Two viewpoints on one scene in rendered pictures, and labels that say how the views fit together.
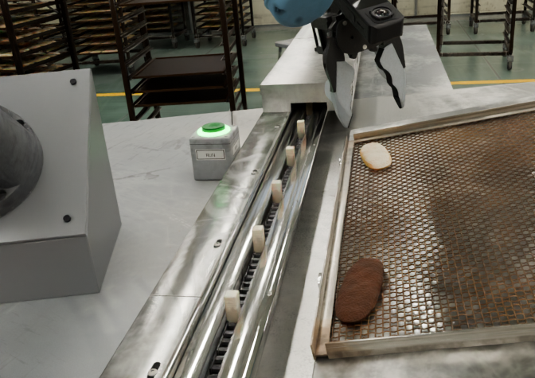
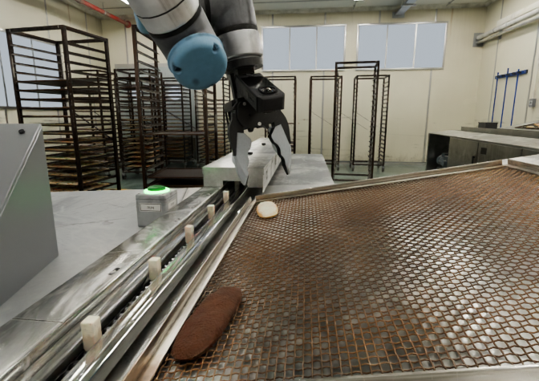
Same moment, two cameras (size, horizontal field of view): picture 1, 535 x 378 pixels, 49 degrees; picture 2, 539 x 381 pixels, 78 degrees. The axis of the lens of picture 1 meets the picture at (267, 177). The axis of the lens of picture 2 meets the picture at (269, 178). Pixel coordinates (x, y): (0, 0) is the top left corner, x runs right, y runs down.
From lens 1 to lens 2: 0.26 m
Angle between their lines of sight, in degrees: 13
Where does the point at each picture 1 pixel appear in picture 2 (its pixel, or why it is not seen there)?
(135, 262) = (46, 286)
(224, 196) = (143, 235)
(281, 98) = (216, 176)
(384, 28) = (269, 99)
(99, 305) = not seen: outside the picture
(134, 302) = not seen: hidden behind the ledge
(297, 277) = not seen: hidden behind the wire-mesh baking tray
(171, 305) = (24, 330)
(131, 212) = (74, 246)
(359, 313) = (194, 349)
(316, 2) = (209, 67)
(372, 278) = (224, 307)
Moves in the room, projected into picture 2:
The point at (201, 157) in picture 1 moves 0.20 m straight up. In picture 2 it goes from (143, 208) to (136, 116)
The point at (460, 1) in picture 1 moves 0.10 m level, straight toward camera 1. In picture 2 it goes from (345, 154) to (345, 154)
